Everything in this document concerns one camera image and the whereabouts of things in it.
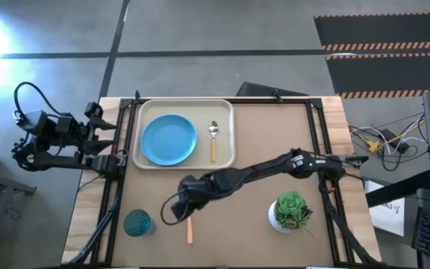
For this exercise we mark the black flat case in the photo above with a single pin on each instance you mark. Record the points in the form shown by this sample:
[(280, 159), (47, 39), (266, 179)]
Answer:
[(267, 90)]

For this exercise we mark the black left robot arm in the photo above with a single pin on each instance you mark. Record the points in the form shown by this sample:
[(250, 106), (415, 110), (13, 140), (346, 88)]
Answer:
[(50, 162)]

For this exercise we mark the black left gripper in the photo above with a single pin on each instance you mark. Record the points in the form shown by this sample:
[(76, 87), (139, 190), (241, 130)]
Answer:
[(73, 129)]

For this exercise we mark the black aluminium table frame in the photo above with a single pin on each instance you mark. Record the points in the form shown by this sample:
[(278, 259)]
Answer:
[(316, 104)]

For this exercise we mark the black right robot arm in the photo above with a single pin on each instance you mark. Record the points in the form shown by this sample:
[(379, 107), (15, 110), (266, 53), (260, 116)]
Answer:
[(260, 172)]

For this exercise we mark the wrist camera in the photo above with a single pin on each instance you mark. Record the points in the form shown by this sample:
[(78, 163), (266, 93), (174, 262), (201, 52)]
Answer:
[(93, 109), (181, 209)]

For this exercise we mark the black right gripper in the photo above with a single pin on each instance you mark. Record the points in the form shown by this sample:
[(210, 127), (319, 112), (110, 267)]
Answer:
[(200, 190)]

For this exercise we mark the black mat with orange stripes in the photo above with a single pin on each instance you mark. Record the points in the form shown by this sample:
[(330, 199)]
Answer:
[(383, 30), (386, 74)]

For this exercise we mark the teal ribbed cup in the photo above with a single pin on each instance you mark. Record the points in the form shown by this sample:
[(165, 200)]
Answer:
[(137, 223)]

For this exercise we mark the blue plate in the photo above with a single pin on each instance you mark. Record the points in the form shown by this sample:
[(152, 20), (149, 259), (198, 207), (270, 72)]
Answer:
[(168, 140)]

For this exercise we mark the beige plastic tray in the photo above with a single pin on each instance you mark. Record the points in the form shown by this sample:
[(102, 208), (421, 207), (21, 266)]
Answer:
[(220, 157)]

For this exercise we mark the succulent in white pot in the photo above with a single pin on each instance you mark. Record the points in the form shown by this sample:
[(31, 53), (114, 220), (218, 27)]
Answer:
[(289, 211)]

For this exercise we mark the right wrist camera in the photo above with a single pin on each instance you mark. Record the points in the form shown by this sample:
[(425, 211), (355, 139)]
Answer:
[(181, 209)]

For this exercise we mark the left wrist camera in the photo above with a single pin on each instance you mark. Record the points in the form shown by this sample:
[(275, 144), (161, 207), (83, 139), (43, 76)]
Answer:
[(93, 109)]

